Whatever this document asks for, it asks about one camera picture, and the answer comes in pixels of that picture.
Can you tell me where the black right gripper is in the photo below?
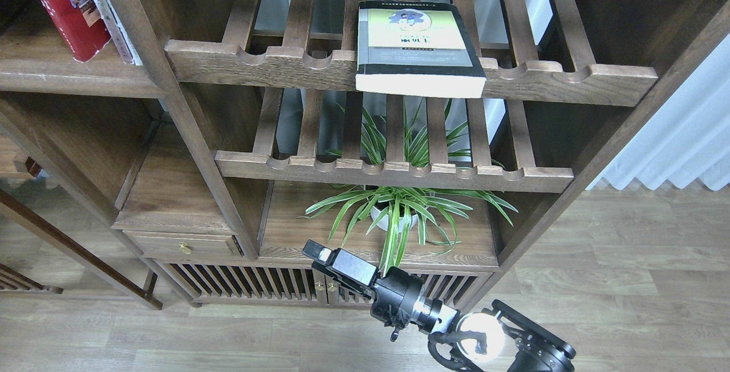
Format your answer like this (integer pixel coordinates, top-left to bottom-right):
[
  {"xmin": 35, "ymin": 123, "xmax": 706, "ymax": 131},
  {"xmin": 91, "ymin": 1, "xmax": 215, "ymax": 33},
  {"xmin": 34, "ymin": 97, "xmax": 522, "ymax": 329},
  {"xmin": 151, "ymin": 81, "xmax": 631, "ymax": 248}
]
[{"xmin": 302, "ymin": 240, "xmax": 425, "ymax": 342}]

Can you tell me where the yellow and black book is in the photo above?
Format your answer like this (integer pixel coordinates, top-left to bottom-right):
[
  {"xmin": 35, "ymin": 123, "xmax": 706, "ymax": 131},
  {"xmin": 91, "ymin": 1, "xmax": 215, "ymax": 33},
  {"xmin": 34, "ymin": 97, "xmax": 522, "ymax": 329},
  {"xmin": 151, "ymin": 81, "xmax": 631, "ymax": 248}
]
[{"xmin": 355, "ymin": 1, "xmax": 486, "ymax": 99}]

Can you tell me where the red book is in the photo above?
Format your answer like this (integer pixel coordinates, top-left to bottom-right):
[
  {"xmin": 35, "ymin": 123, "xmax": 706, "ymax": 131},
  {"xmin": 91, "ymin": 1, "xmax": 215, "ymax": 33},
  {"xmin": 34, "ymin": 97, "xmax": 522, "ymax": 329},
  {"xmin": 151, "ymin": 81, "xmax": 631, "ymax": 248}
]
[{"xmin": 40, "ymin": 0, "xmax": 111, "ymax": 62}]

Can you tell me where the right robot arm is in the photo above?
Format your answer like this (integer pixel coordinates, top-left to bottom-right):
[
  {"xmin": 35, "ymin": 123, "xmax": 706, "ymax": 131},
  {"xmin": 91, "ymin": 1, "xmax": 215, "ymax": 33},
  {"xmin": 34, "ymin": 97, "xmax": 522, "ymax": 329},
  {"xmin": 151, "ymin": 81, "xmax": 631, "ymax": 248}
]
[{"xmin": 303, "ymin": 240, "xmax": 576, "ymax": 371}]

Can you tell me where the white plant pot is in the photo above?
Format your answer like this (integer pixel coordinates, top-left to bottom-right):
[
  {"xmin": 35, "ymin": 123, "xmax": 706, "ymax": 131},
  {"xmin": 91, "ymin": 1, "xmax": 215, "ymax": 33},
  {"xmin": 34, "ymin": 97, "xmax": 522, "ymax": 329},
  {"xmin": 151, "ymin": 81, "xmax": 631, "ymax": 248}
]
[{"xmin": 371, "ymin": 204, "xmax": 420, "ymax": 232}]

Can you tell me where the green spider plant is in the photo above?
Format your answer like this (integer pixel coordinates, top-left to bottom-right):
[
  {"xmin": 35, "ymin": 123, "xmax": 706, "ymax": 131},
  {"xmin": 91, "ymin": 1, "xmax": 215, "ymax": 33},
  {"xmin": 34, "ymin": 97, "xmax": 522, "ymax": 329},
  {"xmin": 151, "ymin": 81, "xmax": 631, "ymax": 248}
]
[{"xmin": 303, "ymin": 99, "xmax": 516, "ymax": 271}]

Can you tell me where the brass drawer knob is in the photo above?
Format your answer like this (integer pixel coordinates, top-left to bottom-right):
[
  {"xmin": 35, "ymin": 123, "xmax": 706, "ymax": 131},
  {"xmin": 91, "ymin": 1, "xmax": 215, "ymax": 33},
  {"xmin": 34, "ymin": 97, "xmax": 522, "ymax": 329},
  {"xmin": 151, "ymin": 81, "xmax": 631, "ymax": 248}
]
[{"xmin": 179, "ymin": 242, "xmax": 193, "ymax": 254}]

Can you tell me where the dark wooden bookshelf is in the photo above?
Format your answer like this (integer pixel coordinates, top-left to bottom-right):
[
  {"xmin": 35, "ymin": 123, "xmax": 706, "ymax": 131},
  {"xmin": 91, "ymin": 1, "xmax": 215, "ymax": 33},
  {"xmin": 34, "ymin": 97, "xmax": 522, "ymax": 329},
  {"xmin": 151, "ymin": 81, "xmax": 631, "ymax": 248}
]
[{"xmin": 2, "ymin": 0, "xmax": 728, "ymax": 310}]

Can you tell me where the thin white upright book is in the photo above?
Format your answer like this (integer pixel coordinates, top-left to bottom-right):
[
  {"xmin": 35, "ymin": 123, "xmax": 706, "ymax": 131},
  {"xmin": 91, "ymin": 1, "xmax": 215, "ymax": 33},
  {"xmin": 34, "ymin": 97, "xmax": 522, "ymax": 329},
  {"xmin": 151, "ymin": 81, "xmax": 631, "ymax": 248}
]
[{"xmin": 94, "ymin": 0, "xmax": 143, "ymax": 66}]

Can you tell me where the white curtain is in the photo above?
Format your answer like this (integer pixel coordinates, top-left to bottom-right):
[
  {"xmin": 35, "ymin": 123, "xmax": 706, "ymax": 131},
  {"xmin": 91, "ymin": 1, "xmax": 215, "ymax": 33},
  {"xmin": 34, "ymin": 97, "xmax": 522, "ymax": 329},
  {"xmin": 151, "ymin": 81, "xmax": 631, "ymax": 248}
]
[{"xmin": 591, "ymin": 37, "xmax": 729, "ymax": 191}]

